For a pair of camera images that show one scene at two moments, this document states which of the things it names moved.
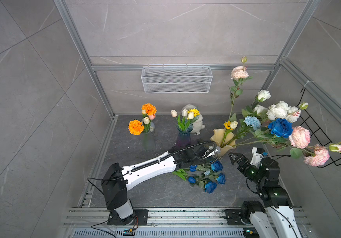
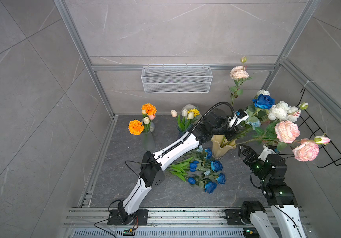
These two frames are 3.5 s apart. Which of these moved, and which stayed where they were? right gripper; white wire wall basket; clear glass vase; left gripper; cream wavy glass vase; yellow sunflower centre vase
Moved: left gripper; right gripper
Stayed: white wire wall basket; yellow sunflower centre vase; cream wavy glass vase; clear glass vase
